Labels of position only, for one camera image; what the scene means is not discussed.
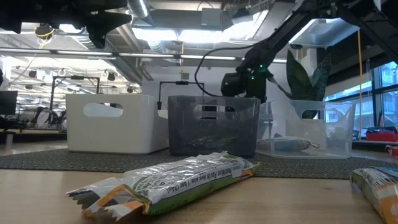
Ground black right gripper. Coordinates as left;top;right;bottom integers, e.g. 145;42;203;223
221;67;269;103

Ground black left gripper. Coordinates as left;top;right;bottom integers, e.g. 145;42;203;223
0;0;133;49

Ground blue granola bar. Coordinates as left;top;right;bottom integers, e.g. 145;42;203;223
349;166;398;224
257;136;321;153

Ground purple granola bar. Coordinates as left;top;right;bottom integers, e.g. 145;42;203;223
186;135;239;149

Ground silver granola bar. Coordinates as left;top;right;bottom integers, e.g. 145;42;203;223
65;151;261;222

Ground green succulent plant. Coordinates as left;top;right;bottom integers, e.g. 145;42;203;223
267;49;332;102

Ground smoked dark plastic bin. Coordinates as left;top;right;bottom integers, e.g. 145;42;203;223
167;95;261;157

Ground white suspended light panel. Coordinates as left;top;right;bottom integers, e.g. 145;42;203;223
288;17;360;48

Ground clear plastic bin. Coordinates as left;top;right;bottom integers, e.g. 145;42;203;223
256;99;356;160

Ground white plastic bin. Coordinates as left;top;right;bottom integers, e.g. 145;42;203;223
65;93;170;156

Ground black computer monitor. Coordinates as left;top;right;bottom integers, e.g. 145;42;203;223
0;90;19;116

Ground red box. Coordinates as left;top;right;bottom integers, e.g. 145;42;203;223
366;130;398;143

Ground background desk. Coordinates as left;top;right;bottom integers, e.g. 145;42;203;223
0;126;68;147

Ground grey woven mat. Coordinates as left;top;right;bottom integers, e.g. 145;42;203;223
0;148;398;180

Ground silver round air duct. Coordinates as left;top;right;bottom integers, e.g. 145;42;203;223
126;0;150;19

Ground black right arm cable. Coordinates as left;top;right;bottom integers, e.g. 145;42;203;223
195;45;259;98

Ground linear pendant light rail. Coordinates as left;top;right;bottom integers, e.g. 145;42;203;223
0;48;287;63

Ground black spotlight with yellow cord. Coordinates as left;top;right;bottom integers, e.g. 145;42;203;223
34;23;55;40

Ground large black gantry frame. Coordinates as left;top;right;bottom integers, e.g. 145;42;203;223
49;75;101;121

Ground yellow cord with grey box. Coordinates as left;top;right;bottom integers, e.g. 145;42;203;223
179;40;190;80

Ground small black gantry frame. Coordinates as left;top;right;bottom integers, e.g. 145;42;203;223
157;80;205;111

